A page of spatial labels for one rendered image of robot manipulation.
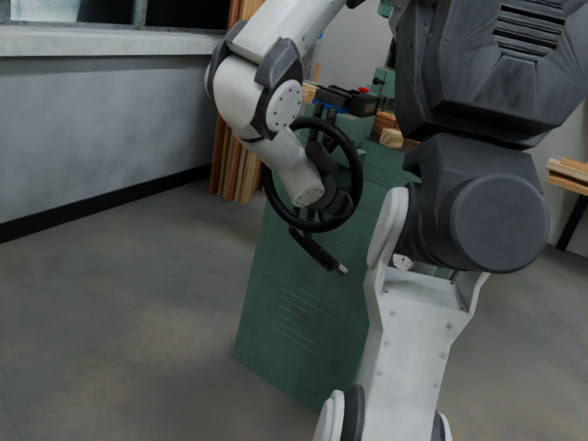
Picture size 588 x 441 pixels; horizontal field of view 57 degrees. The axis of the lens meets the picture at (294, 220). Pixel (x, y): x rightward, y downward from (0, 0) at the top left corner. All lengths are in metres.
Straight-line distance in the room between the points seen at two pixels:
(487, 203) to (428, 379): 0.33
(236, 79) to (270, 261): 0.99
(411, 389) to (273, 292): 0.94
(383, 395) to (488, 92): 0.45
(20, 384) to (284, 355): 0.79
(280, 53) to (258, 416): 1.27
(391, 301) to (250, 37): 0.43
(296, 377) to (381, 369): 1.00
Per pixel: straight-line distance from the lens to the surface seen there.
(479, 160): 0.71
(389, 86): 1.53
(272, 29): 0.77
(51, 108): 2.44
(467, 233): 0.62
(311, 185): 0.97
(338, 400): 0.88
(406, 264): 1.40
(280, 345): 1.79
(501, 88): 0.73
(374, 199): 1.46
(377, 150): 1.43
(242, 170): 3.08
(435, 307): 0.84
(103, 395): 1.79
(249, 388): 1.87
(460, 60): 0.71
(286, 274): 1.67
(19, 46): 2.22
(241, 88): 0.77
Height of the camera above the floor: 1.24
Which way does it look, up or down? 24 degrees down
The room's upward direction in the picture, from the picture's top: 14 degrees clockwise
